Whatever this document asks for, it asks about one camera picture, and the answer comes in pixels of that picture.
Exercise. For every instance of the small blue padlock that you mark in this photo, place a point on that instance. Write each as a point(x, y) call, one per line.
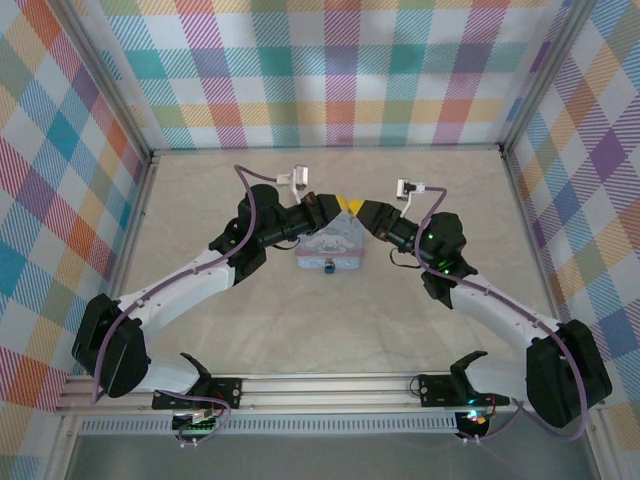
point(329, 267)

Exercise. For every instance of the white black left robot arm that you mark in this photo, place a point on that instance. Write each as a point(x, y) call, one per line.
point(170, 295)

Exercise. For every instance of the black controller with LED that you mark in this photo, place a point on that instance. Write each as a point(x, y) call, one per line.
point(474, 422)

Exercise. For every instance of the green circuit board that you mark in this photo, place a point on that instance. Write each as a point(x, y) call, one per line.
point(197, 422)

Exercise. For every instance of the aluminium back rail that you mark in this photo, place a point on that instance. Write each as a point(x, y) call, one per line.
point(325, 148)

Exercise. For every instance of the aluminium left side rail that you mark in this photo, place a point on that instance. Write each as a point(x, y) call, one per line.
point(145, 190)

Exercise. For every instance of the aluminium front rail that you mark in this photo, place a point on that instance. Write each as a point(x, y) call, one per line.
point(325, 390)

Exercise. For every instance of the aluminium right corner post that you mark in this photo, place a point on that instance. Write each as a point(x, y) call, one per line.
point(545, 75)

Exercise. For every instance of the aluminium corner post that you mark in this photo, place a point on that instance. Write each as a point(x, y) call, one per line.
point(107, 80)
point(545, 75)

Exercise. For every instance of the aluminium left corner post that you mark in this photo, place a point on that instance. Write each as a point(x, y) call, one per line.
point(107, 80)

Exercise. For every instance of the aluminium frame leg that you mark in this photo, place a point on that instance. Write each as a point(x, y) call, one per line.
point(62, 450)
point(595, 450)

